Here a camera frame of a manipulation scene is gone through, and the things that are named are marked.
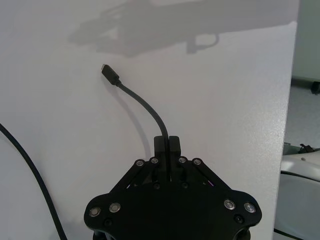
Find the black braided cable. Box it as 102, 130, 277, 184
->
0, 121, 68, 240

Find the black caster wheel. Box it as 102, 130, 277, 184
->
309, 80, 320, 96

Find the white cabinet on casters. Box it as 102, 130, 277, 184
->
291, 0, 320, 89

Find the black cable with silver plug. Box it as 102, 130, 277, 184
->
100, 63, 169, 140

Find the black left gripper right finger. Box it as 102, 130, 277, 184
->
167, 135, 238, 194

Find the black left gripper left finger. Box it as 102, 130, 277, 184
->
107, 135, 168, 194

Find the pale grey moulded shell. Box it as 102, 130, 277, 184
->
273, 141, 320, 240

